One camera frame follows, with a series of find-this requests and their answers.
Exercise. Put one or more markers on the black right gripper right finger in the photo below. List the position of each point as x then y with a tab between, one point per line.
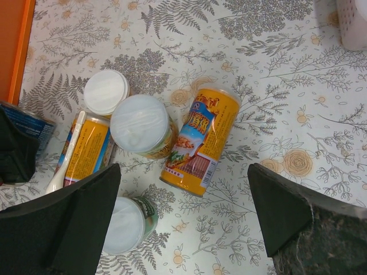
304	231

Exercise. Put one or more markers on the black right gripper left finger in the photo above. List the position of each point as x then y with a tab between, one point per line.
62	232

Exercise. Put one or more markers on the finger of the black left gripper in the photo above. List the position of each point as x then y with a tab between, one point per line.
14	149

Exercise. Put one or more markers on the blue tin can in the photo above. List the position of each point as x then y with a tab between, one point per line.
34	129

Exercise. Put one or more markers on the orange wooden box shelf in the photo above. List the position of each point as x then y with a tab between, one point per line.
16	23

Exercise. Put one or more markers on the white plastic spoon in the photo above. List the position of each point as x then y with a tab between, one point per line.
57	181

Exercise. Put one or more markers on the lying yellow can with spoon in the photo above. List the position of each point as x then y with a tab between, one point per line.
92	151

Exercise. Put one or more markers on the rear can white lid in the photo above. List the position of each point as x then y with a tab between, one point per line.
105	90

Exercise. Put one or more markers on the upright yellow can white lid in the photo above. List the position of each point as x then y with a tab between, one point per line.
141	124

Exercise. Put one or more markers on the lying yellow porridge can right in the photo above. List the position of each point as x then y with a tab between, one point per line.
201	140

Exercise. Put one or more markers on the white plastic basket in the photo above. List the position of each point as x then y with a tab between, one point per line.
352	23

